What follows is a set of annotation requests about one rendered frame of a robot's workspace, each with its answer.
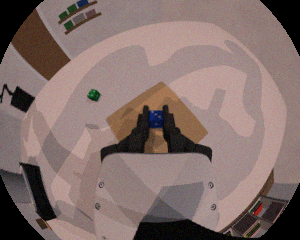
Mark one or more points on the green die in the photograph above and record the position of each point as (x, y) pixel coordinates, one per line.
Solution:
(93, 95)

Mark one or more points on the tan flat mat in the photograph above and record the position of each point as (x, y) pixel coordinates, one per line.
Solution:
(125, 119)

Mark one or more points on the blue die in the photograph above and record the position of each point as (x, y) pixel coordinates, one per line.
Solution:
(155, 119)

